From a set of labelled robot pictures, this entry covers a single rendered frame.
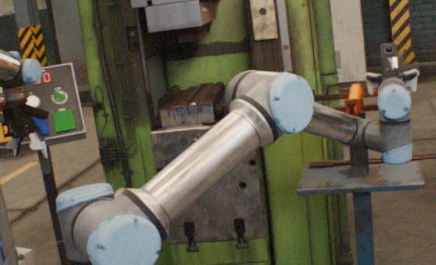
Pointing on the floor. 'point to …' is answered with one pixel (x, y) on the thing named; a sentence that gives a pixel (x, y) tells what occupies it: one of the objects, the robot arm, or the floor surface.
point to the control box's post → (52, 200)
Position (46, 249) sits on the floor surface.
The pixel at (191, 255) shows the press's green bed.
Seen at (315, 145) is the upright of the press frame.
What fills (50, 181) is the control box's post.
